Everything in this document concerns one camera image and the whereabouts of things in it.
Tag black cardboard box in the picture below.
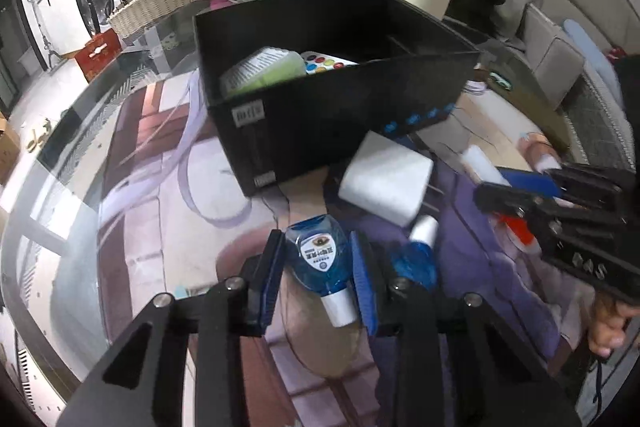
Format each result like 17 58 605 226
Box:
193 0 480 196

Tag red white tube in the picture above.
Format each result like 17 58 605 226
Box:
494 213 541 257

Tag red gift box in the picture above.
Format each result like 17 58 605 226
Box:
74 28 122 82

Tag white woven basket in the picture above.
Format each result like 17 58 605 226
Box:
107 0 192 40

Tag light blue rolled towel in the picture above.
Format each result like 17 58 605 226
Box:
562 20 624 107

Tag green pack with label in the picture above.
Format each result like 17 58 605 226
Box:
220 46 306 98

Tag white remote colourful buttons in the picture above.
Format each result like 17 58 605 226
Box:
300 51 355 75

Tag white power adapter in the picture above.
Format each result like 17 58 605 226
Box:
338 131 440 228

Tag person right hand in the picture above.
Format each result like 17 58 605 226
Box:
588 293 639 359

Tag smartphone green case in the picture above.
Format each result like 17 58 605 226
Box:
480 69 513 93

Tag white charger block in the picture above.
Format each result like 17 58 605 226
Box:
459 145 510 186

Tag brown cardboard box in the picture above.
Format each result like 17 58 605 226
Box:
0 115 21 186

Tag blue eye drop bottle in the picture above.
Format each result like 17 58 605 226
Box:
285 215 359 329

